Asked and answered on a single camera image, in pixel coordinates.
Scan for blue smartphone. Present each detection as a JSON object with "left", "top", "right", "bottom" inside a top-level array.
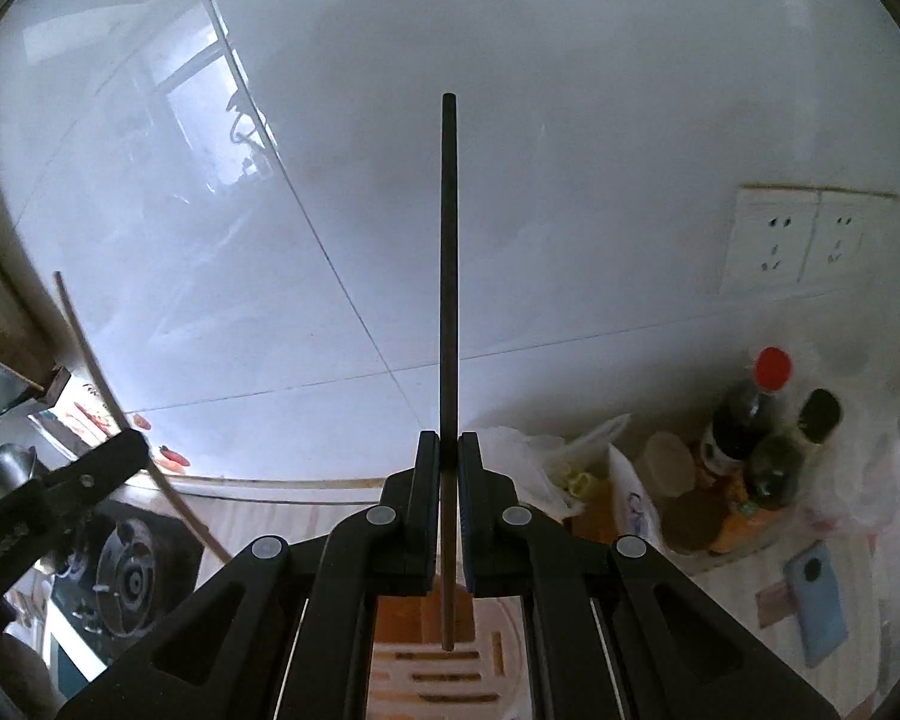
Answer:
[{"left": 784, "top": 541, "right": 848, "bottom": 668}]

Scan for black gas stove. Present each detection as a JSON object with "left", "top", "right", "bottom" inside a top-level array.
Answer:
[{"left": 52, "top": 499, "right": 203, "bottom": 665}]

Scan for red cap dark bottle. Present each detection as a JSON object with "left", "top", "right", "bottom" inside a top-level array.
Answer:
[{"left": 697, "top": 346, "right": 795, "bottom": 511}]

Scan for beige round utensil holder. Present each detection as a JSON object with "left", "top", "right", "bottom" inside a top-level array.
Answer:
[{"left": 365, "top": 585, "right": 533, "bottom": 720}]

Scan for small brown card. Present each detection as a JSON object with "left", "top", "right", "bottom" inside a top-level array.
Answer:
[{"left": 754, "top": 580, "right": 797, "bottom": 629}]

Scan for white orange paper packet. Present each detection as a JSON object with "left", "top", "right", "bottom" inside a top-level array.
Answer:
[{"left": 608, "top": 444, "right": 665, "bottom": 550}]

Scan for clear plastic bag red contents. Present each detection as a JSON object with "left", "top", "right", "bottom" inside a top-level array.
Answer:
[{"left": 792, "top": 358, "right": 900, "bottom": 538}]

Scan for light wooden chopstick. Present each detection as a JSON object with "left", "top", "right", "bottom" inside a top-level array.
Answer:
[{"left": 51, "top": 269, "right": 234, "bottom": 566}]

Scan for white wall socket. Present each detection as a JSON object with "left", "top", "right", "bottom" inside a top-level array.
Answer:
[
  {"left": 720, "top": 187, "right": 820, "bottom": 294},
  {"left": 800, "top": 190, "right": 896, "bottom": 284}
]

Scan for soy sauce bottle black cap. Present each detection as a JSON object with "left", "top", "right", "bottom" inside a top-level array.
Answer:
[{"left": 743, "top": 388, "right": 844, "bottom": 514}]

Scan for colourful wall stickers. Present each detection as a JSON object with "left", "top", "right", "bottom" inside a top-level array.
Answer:
[{"left": 32, "top": 377, "right": 190, "bottom": 475}]

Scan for clear condiment tray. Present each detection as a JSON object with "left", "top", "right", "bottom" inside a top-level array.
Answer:
[{"left": 562, "top": 509, "right": 792, "bottom": 575}]

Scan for jar with brown lid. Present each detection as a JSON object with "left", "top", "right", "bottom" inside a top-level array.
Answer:
[{"left": 637, "top": 431, "right": 730, "bottom": 554}]

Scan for metal pot on stove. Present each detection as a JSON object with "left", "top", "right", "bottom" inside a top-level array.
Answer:
[{"left": 0, "top": 444, "right": 40, "bottom": 499}]

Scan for white wall socket left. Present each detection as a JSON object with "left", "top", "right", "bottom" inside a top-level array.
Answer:
[{"left": 720, "top": 187, "right": 820, "bottom": 294}]

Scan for range hood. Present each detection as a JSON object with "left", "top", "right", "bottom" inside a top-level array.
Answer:
[{"left": 0, "top": 263, "right": 71, "bottom": 419}]

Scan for white plastic bag left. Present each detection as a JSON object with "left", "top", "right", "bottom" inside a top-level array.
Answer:
[{"left": 478, "top": 415, "right": 631, "bottom": 522}]

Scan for white wall socket middle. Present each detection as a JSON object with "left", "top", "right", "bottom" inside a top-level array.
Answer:
[{"left": 800, "top": 190, "right": 896, "bottom": 284}]

